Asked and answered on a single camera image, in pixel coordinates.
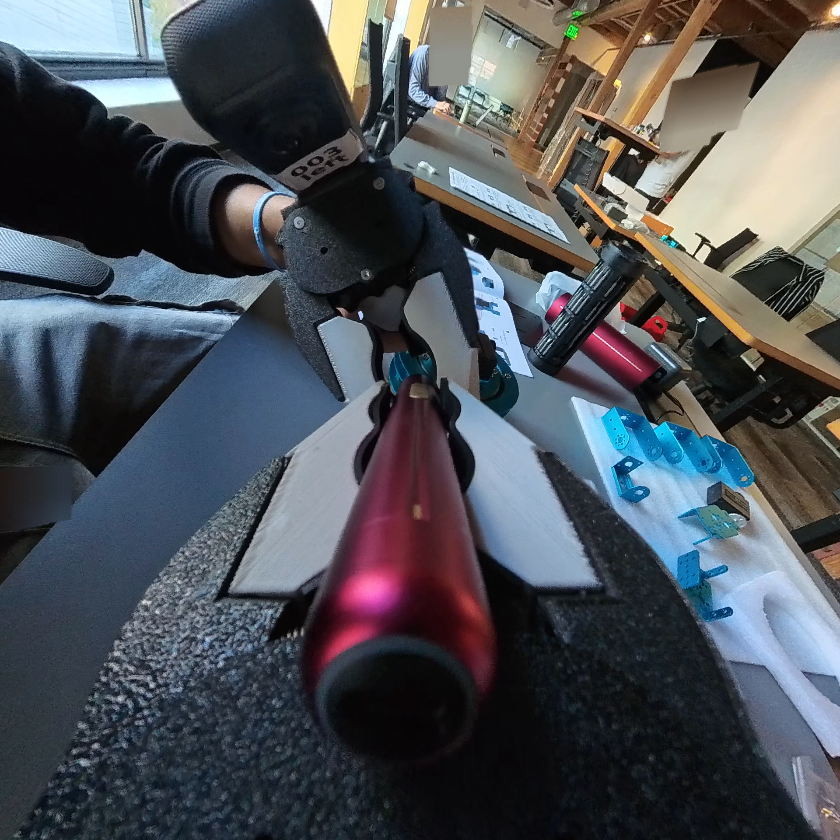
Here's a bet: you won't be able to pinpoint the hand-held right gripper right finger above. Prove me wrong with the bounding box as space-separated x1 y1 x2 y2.
448 379 603 592

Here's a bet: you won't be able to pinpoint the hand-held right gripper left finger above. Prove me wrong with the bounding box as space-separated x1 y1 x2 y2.
228 382 395 597

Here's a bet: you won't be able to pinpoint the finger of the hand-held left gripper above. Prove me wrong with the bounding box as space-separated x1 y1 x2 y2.
402 271 481 389
317 314 385 403

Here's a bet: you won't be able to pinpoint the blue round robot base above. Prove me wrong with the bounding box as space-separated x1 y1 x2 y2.
387 350 521 417

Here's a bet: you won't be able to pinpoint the red electric screwdriver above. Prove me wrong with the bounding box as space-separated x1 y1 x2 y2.
301 375 497 765

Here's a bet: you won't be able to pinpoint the wooden standing desk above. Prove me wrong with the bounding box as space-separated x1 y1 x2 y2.
574 108 664 161

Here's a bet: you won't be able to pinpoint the person's left hand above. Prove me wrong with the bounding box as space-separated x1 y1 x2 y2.
261 196 295 270

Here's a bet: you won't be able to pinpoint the printed assembly instruction sheet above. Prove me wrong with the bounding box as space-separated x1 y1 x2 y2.
459 248 534 378

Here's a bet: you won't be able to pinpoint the crumpled white plastic wrap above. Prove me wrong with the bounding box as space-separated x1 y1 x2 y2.
537 270 585 312

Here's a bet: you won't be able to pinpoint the white foam sheet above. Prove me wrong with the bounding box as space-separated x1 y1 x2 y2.
571 394 840 680

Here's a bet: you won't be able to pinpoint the printed paper sheet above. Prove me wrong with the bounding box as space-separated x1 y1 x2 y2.
448 167 571 244

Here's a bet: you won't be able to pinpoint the group of blue metal brackets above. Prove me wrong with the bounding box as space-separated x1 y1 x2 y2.
600 407 756 621

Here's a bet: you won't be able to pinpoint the black screwdriver bit holder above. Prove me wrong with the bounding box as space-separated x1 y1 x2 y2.
528 243 647 376

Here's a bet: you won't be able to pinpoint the blue wristband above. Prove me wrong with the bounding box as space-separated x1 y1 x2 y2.
252 190 296 271

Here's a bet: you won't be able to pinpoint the red cylindrical case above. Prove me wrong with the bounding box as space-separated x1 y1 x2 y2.
545 293 660 388

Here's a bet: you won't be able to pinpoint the black servo motor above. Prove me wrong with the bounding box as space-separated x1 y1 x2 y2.
707 482 752 522

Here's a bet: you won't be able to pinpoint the grey power adapter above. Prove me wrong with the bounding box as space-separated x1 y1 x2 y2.
646 341 686 395

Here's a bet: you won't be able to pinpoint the white cardboard box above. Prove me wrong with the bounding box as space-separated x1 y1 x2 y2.
602 172 647 211

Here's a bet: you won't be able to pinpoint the person's legs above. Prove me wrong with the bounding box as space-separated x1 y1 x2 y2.
0 292 244 578

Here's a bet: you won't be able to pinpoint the grey mesh office chair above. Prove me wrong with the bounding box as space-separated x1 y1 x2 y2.
0 226 116 296

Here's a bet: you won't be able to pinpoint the white foam insert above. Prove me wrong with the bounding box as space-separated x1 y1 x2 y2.
718 570 840 756

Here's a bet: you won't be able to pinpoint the striped jacket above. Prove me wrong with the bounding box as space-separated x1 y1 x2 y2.
731 246 826 322

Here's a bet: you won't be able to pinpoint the black square-back office chair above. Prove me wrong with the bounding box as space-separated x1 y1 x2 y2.
806 318 840 362

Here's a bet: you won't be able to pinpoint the bag of dark hardware parts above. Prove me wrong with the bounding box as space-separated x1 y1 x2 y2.
791 755 840 840

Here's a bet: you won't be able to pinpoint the window with dark frame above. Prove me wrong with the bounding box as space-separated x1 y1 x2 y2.
0 0 172 63

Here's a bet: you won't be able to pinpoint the wooden support post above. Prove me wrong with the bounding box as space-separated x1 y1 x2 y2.
607 0 660 99
620 0 719 129

